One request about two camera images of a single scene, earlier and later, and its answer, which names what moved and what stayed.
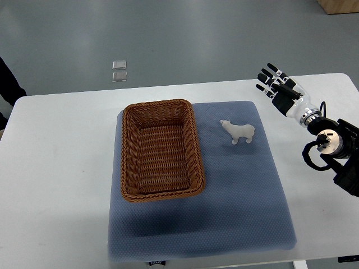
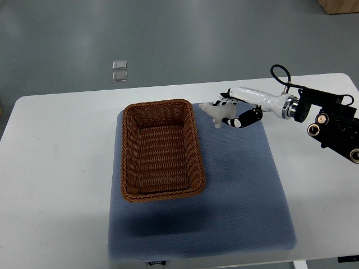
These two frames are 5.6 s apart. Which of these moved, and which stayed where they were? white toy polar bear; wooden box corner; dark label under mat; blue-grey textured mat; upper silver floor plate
Moved: white toy polar bear
Stayed: upper silver floor plate; blue-grey textured mat; wooden box corner; dark label under mat
